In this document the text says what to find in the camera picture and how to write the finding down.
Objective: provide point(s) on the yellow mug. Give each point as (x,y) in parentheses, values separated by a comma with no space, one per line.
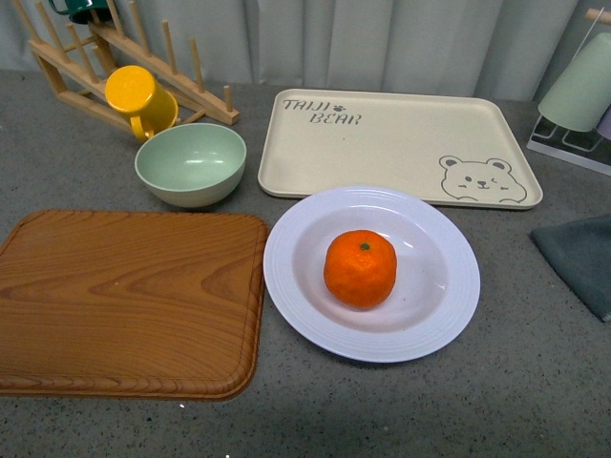
(149,108)

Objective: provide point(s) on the dark green mug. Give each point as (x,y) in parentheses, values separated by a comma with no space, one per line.
(82,11)

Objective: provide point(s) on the light green cup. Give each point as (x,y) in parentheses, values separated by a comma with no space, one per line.
(581,94)

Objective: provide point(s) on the beige bear tray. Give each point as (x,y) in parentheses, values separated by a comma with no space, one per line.
(446,150)

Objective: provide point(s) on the dark grey cloth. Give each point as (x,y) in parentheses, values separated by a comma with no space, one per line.
(579,252)

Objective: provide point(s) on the grey curtain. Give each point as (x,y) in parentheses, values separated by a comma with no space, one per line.
(492,49)

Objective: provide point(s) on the purple cup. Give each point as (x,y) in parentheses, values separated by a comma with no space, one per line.
(604,126)

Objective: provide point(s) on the light green bowl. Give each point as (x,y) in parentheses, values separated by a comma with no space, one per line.
(192,165)

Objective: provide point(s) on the orange mandarin fruit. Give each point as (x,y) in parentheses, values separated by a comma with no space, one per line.
(360,268)

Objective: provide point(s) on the wooden peg drying rack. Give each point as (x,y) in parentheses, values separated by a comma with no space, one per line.
(73,80)

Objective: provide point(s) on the white round plate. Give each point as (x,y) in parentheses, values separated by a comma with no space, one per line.
(436,291)

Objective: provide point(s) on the wooden cutting board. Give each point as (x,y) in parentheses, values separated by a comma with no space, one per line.
(131,304)

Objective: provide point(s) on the white cup holder stand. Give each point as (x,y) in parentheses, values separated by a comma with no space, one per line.
(585,149)

